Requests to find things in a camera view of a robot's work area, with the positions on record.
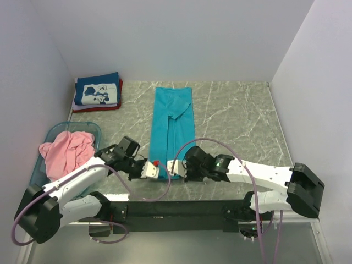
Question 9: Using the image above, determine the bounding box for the teal t-shirt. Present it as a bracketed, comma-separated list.
[149, 87, 195, 165]

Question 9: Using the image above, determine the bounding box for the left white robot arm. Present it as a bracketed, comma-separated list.
[11, 136, 147, 246]

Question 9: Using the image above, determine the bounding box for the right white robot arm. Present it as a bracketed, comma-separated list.
[185, 146, 325, 219]

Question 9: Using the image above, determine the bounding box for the pink t-shirt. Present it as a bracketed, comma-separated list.
[38, 131, 95, 182]

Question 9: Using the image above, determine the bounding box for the folded blue printed t-shirt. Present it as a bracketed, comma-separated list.
[74, 72, 120, 106]

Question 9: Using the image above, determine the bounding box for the folded red t-shirt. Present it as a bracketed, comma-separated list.
[72, 75, 123, 113]

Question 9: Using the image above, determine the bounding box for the clear blue plastic bin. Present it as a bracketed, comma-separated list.
[29, 122, 102, 187]

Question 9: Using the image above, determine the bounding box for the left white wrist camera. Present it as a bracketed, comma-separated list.
[141, 161, 160, 179]

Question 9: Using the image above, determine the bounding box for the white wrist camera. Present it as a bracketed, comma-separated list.
[167, 159, 187, 178]
[141, 161, 160, 179]

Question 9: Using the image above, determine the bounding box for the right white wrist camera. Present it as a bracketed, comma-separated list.
[167, 159, 187, 178]

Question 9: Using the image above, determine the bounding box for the aluminium rail frame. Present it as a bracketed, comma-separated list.
[17, 213, 332, 263]

